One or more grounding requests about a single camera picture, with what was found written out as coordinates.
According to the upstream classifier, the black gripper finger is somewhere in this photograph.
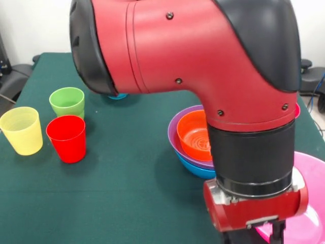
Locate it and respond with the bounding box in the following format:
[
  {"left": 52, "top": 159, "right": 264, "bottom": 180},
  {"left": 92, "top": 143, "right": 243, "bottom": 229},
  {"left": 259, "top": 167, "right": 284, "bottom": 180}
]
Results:
[
  {"left": 225, "top": 226, "right": 256, "bottom": 244},
  {"left": 270, "top": 219, "right": 286, "bottom": 244}
]

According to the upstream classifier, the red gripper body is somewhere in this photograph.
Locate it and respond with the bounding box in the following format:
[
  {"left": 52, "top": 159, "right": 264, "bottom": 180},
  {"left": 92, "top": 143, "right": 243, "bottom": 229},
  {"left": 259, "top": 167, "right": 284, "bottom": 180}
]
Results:
[{"left": 202, "top": 177, "right": 309, "bottom": 233}]

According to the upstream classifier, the large pink bowl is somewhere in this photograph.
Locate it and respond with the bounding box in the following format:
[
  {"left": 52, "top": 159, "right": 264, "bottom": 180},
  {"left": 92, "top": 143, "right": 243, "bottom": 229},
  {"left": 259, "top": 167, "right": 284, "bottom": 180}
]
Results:
[{"left": 255, "top": 151, "right": 325, "bottom": 244}]

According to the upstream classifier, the orange bowl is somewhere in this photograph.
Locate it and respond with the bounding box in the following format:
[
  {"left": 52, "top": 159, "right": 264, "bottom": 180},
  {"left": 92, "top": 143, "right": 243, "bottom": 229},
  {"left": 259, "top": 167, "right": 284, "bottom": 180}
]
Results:
[{"left": 176, "top": 109, "right": 213, "bottom": 162}]

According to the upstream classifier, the purple bowl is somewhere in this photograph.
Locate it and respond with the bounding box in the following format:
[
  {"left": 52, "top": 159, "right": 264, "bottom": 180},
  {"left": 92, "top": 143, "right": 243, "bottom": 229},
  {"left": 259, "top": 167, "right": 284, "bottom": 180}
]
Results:
[{"left": 167, "top": 104, "right": 216, "bottom": 171}]

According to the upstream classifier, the large blue bowl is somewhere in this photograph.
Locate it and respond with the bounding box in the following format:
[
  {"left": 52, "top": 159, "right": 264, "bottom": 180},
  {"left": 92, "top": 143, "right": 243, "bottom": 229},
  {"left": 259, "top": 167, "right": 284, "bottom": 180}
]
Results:
[{"left": 175, "top": 152, "right": 217, "bottom": 180}]

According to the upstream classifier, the dark green tablecloth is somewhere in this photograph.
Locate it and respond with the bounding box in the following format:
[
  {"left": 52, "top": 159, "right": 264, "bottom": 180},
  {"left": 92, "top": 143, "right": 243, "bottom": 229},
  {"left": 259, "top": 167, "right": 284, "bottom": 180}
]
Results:
[{"left": 0, "top": 52, "right": 325, "bottom": 244}]

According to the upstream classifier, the black rounded floor base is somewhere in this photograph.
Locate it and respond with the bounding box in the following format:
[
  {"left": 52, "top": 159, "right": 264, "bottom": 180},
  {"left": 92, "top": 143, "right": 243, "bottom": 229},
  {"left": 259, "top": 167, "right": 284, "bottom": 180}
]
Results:
[{"left": 301, "top": 58, "right": 325, "bottom": 114}]

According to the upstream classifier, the red cup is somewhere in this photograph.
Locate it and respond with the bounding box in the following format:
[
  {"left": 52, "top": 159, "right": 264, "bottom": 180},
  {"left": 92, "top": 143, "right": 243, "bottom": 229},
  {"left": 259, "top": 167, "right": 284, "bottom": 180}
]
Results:
[{"left": 45, "top": 114, "right": 86, "bottom": 164}]

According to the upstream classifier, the green cup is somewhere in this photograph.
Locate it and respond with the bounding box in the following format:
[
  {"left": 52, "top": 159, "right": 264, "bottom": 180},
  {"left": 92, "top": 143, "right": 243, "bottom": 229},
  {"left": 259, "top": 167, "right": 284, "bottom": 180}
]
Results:
[{"left": 49, "top": 87, "right": 85, "bottom": 119}]

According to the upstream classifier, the yellow cup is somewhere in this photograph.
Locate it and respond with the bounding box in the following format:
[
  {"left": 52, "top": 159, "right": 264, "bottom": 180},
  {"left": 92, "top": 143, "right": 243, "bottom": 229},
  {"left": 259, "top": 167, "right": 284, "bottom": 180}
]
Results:
[{"left": 0, "top": 106, "right": 44, "bottom": 156}]

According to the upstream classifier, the dark grey chair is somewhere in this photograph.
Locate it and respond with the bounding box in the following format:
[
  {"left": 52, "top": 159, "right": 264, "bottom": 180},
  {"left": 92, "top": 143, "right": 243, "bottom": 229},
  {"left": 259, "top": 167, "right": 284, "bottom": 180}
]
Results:
[{"left": 0, "top": 33, "right": 41, "bottom": 107}]

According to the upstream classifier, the blue cable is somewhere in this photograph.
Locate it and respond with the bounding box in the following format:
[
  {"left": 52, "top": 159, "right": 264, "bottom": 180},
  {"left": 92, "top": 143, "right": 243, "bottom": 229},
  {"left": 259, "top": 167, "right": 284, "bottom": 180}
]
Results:
[{"left": 306, "top": 72, "right": 325, "bottom": 114}]

